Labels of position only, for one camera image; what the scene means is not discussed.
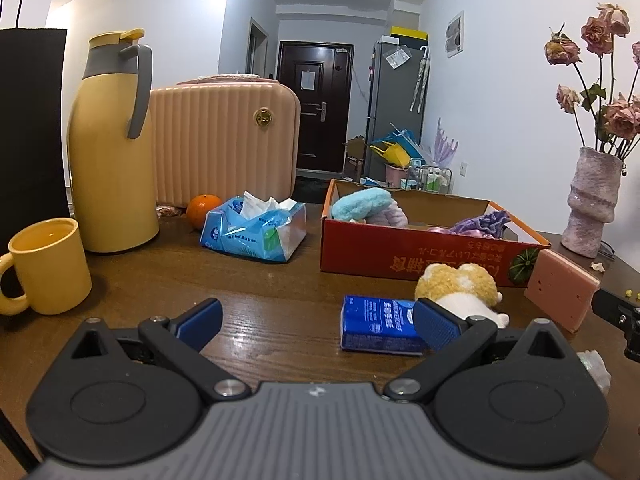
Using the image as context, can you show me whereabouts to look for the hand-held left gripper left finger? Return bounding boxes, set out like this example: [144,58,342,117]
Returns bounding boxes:
[70,297,253,403]

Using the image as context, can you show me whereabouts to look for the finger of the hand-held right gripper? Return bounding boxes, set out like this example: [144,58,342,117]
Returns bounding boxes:
[591,290,640,333]

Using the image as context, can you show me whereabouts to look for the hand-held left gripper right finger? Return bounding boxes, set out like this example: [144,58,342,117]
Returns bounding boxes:
[382,297,568,403]

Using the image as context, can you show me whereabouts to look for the yellow and white plush toy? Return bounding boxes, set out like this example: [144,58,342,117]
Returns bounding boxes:
[415,261,510,331]

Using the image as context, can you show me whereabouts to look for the pink sponge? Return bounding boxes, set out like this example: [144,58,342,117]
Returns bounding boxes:
[523,248,602,333]

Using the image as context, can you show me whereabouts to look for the small blue tissue packet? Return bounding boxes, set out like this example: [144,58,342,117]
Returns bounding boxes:
[341,295,431,356]

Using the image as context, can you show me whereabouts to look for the red cardboard box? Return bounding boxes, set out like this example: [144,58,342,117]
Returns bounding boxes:
[320,178,552,288]

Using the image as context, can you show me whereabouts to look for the pink satin bonnet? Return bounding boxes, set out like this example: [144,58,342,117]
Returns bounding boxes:
[429,225,493,239]

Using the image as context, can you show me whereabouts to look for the purple knit cloth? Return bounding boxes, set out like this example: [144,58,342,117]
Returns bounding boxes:
[452,210,512,238]

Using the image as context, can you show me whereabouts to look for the light blue plush toy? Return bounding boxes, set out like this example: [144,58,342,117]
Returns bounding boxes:
[331,187,393,222]

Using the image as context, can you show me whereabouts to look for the blue tissue pack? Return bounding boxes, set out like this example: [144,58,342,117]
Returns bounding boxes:
[200,191,307,263]

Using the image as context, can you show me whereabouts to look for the pink textured vase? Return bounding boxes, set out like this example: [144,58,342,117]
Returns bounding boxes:
[561,146,627,258]

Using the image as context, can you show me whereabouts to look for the orange fruit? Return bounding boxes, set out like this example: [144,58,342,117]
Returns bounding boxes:
[186,193,222,231]

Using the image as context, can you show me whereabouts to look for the pale pink plush item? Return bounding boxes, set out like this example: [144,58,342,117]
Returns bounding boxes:
[367,199,408,227]

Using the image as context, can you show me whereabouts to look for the yellow mug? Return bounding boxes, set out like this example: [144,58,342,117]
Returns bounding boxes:
[0,217,93,316]

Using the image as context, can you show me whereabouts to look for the dark door mat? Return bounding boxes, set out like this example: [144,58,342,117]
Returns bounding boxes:
[295,176,333,204]

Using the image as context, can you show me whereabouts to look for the yellow bag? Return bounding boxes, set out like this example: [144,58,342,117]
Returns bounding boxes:
[370,142,411,168]

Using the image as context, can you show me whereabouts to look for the yellow thermos jug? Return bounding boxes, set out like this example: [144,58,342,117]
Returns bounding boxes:
[67,28,161,254]

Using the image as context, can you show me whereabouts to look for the pink ribbed suitcase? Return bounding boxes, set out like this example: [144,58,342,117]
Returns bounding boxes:
[149,74,302,206]

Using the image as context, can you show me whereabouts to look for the blue bag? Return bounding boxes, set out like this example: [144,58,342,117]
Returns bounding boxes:
[370,127,426,161]

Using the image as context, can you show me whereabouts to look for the brown cardboard box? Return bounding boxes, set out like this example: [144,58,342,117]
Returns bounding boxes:
[342,136,368,178]

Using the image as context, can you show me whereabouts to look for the bunch of dried pink roses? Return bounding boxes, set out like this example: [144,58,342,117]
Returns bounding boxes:
[544,2,640,161]

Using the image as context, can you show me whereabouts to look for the dark brown entrance door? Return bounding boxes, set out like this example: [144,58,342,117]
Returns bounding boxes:
[276,41,355,176]

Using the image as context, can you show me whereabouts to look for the grey refrigerator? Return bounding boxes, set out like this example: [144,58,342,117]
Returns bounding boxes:
[364,40,428,178]

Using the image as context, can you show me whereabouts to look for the folded umbrella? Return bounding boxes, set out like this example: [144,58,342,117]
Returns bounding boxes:
[410,45,431,113]

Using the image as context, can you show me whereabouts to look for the black paper bag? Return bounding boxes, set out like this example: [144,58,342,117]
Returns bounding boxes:
[0,0,71,301]

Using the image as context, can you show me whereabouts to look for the clear plastic bag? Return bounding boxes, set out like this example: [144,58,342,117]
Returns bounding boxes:
[385,46,412,70]

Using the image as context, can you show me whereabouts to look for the grey interior door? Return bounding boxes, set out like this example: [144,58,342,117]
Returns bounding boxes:
[246,17,270,78]

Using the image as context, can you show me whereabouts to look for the yellow box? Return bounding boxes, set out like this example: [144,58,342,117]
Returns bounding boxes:
[390,26,430,43]

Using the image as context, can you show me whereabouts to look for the wire rack with bottles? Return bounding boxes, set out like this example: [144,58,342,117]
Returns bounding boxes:
[407,159,453,193]

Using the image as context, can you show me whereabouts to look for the purple flower wall decoration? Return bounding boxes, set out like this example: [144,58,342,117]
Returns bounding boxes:
[430,117,460,166]

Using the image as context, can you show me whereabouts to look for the wall picture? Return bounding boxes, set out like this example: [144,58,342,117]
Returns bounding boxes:
[445,10,465,58]

